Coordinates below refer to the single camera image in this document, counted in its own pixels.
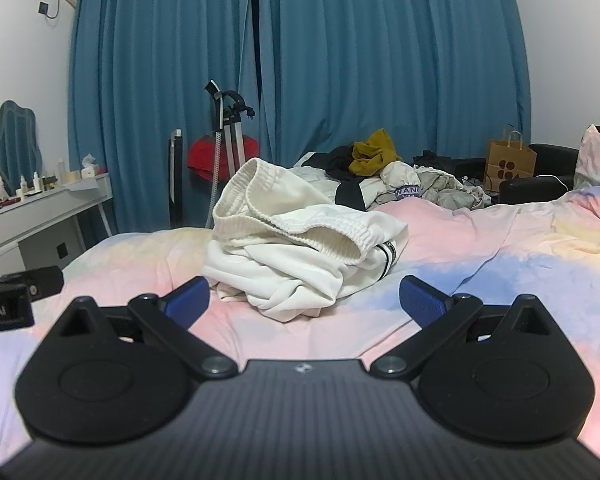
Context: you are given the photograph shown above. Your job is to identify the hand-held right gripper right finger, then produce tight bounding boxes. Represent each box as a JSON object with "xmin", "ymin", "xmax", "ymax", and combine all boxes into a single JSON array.
[{"xmin": 370, "ymin": 275, "xmax": 556, "ymax": 381}]

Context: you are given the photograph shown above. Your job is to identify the black armchair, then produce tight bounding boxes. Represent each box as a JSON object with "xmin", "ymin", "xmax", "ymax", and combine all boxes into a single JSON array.
[{"xmin": 499, "ymin": 143, "xmax": 580, "ymax": 205}]

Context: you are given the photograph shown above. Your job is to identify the mustard yellow garment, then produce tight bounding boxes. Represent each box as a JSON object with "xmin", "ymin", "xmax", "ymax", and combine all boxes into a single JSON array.
[{"xmin": 349, "ymin": 129, "xmax": 401, "ymax": 177}]

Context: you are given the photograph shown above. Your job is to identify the dark cloth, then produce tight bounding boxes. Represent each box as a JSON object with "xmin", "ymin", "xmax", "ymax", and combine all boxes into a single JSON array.
[{"xmin": 412, "ymin": 149, "xmax": 487, "ymax": 183}]

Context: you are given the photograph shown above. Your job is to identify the white desk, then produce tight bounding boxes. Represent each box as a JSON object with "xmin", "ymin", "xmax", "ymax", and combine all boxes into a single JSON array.
[{"xmin": 0, "ymin": 172, "xmax": 113, "ymax": 278}]

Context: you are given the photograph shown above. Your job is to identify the white pants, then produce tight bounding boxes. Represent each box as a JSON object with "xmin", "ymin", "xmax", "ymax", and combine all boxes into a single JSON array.
[{"xmin": 200, "ymin": 157, "xmax": 411, "ymax": 322}]

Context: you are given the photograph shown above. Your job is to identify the pastel tie-dye duvet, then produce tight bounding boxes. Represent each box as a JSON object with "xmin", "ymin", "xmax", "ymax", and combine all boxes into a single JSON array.
[{"xmin": 0, "ymin": 185, "xmax": 600, "ymax": 466}]

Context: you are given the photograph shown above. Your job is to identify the black garment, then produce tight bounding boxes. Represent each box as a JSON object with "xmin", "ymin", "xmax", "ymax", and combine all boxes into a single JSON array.
[{"xmin": 302, "ymin": 145, "xmax": 381, "ymax": 181}]

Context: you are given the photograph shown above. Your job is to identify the blue curtain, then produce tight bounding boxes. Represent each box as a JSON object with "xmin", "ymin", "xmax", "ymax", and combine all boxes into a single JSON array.
[
  {"xmin": 67, "ymin": 0, "xmax": 261, "ymax": 237},
  {"xmin": 252, "ymin": 0, "xmax": 533, "ymax": 201}
]

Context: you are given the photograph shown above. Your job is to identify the blue wavy framed mirror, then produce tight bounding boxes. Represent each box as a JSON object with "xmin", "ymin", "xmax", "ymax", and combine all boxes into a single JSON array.
[{"xmin": 0, "ymin": 100, "xmax": 43, "ymax": 197}]

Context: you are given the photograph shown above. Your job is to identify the small brown box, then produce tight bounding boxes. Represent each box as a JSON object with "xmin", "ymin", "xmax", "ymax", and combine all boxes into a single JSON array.
[{"xmin": 485, "ymin": 127, "xmax": 537, "ymax": 192}]

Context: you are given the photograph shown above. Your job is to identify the red cloth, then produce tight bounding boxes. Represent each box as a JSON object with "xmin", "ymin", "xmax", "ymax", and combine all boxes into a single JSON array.
[{"xmin": 187, "ymin": 134, "xmax": 260, "ymax": 181}]

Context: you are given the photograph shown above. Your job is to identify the pile of clothes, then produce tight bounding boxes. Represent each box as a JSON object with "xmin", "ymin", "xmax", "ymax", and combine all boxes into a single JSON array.
[{"xmin": 292, "ymin": 160, "xmax": 492, "ymax": 211}]

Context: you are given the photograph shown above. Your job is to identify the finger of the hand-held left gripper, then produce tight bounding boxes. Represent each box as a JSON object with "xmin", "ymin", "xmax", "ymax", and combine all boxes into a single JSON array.
[{"xmin": 0, "ymin": 256, "xmax": 65, "ymax": 306}]

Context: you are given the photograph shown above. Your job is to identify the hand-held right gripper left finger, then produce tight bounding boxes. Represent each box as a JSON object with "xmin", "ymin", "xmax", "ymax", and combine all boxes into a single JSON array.
[{"xmin": 55, "ymin": 276, "xmax": 240, "ymax": 380}]

